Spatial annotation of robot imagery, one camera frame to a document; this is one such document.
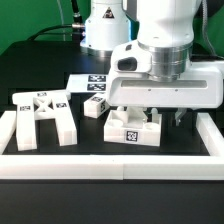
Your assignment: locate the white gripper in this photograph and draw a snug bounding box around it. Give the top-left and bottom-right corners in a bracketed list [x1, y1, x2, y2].
[106, 41, 224, 125]

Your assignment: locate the white chair seat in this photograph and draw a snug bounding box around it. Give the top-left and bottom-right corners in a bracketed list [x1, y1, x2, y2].
[104, 107, 162, 146]

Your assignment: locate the white right fence rail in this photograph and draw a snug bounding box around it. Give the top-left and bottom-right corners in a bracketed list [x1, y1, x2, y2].
[196, 113, 224, 158]

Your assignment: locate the white fence rail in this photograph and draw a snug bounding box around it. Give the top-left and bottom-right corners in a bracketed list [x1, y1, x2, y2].
[0, 155, 224, 180]
[196, 113, 224, 158]
[0, 111, 16, 155]

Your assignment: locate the white front fence rail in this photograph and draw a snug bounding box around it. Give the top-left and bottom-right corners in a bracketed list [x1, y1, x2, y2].
[0, 155, 224, 180]

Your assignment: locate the white marker base plate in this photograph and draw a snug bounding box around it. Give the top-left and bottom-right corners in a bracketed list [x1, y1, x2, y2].
[66, 74, 107, 93]

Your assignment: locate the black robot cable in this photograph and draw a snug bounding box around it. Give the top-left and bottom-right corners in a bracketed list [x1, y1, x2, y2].
[27, 0, 87, 42]

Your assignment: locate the white chair back frame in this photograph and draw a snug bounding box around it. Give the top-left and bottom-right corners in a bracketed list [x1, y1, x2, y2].
[12, 89, 77, 151]

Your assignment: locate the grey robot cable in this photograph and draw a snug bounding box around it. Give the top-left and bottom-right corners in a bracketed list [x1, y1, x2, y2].
[55, 0, 66, 42]

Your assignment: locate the white left fence rail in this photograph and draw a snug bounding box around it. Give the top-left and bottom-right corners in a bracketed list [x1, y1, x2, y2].
[0, 111, 16, 155]

